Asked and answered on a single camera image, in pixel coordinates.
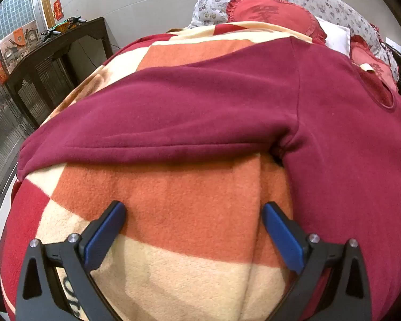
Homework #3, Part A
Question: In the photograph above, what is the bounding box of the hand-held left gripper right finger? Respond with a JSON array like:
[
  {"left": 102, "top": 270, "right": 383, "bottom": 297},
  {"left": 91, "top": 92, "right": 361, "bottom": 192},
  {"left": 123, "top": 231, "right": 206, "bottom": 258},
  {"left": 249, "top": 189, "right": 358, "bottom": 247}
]
[{"left": 261, "top": 201, "right": 372, "bottom": 321}]

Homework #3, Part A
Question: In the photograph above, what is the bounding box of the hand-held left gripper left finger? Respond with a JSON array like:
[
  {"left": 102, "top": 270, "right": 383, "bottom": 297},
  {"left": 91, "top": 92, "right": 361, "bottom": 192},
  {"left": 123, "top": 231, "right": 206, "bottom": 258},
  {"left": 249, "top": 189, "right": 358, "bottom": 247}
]
[{"left": 16, "top": 201, "right": 127, "bottom": 321}]

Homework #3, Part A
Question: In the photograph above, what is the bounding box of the maroon sweater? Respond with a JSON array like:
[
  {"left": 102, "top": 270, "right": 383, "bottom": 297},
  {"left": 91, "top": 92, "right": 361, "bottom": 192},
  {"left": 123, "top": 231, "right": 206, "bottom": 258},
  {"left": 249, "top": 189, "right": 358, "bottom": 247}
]
[{"left": 17, "top": 37, "right": 401, "bottom": 321}]

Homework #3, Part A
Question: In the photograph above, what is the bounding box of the orange checkered fleece blanket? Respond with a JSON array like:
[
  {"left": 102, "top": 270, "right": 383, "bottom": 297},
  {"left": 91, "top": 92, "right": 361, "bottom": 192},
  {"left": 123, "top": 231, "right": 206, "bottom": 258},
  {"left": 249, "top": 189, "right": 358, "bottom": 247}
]
[{"left": 0, "top": 22, "right": 325, "bottom": 321}]

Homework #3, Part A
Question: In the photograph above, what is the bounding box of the dark wooden table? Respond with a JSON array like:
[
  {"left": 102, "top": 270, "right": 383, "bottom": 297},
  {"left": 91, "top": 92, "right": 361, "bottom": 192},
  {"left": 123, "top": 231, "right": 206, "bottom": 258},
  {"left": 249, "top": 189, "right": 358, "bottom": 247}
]
[{"left": 3, "top": 17, "right": 114, "bottom": 128}]

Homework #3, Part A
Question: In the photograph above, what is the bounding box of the small red ruffled cushion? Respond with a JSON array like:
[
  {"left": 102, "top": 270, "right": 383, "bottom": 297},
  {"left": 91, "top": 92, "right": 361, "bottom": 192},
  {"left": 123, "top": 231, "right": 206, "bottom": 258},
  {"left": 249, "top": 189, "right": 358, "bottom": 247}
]
[{"left": 350, "top": 34, "right": 399, "bottom": 92}]

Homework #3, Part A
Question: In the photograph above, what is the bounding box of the white pillow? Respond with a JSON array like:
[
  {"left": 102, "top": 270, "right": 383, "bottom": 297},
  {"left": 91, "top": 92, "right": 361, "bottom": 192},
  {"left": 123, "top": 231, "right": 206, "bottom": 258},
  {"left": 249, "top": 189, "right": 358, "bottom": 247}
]
[{"left": 316, "top": 16, "right": 351, "bottom": 56}]

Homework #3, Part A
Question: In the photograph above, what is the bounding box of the printed cardboard box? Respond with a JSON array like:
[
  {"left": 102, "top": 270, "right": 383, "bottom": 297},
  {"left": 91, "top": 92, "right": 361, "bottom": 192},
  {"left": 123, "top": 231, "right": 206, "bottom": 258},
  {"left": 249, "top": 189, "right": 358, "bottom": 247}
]
[{"left": 0, "top": 20, "right": 39, "bottom": 74}]

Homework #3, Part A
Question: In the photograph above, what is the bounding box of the large red heart cushion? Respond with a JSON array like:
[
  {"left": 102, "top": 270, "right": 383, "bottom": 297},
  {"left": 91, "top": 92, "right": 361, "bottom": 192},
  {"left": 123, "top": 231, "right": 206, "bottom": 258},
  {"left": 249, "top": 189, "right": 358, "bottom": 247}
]
[{"left": 226, "top": 0, "right": 327, "bottom": 45}]

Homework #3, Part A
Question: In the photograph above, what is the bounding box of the lattice window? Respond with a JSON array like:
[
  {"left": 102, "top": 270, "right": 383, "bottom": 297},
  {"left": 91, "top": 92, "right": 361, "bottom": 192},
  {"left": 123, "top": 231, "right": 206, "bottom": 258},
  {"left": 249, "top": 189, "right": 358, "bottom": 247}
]
[{"left": 0, "top": 0, "right": 37, "bottom": 41}]

